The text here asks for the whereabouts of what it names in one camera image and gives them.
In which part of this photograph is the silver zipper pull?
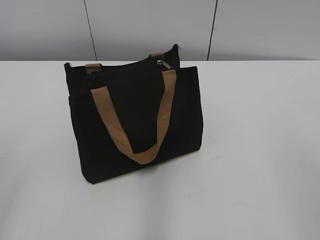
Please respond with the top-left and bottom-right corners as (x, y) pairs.
(156, 59), (172, 70)

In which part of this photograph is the black canvas tote bag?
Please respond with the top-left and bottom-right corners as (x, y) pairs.
(64, 44), (204, 184)

